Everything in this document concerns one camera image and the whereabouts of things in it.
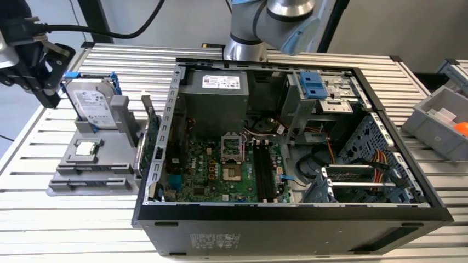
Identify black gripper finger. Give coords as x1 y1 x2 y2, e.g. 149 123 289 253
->
36 42 77 109
0 68 40 94

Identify RAM stick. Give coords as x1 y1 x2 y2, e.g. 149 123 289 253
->
75 163 129 168
67 178 125 185

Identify black RAM slot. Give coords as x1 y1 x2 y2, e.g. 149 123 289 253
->
261 140 273 203
265 140 277 203
257 140 268 203
253 140 263 203

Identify hard disk in blue carrier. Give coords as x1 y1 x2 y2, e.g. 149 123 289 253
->
57 70 124 132

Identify silver CPU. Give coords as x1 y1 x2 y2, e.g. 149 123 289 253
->
75 141 97 156

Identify grey parts rack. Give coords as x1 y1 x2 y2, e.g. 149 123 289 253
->
47 93 151 197

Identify green graphics card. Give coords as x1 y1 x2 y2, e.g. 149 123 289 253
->
133 90 164 178

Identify grey power supply unit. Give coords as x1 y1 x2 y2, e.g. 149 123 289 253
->
177 70 251 135

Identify green motherboard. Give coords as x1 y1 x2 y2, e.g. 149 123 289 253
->
163 136 293 204

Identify metal socket cover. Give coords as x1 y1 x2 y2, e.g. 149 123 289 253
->
220 131 245 163

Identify CPU socket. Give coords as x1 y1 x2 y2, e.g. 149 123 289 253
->
221 161 244 181

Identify blue plastic drive latch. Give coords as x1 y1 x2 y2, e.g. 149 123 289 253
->
297 71 328 100

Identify black open PC case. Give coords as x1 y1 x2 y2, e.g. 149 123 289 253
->
131 57 455 257

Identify metal disk bay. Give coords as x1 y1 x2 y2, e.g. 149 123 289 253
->
303 163 401 204

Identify grey plastic bin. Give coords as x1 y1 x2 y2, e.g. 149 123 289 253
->
401 85 468 162

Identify white block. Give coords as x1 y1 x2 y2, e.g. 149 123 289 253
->
427 108 457 123

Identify small silver side camera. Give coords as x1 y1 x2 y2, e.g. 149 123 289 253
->
0 37 19 69

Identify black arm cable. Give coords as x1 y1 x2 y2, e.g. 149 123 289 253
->
35 0 165 39

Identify black metal post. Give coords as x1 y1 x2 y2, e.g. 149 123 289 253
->
79 0 115 44
317 0 351 53

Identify power supply wire bundle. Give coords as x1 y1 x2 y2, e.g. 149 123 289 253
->
243 117 292 138

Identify thin orange wire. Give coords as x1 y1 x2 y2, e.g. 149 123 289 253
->
324 136 336 165

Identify orange yellow wire bundle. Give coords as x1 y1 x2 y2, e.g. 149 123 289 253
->
365 149 391 192

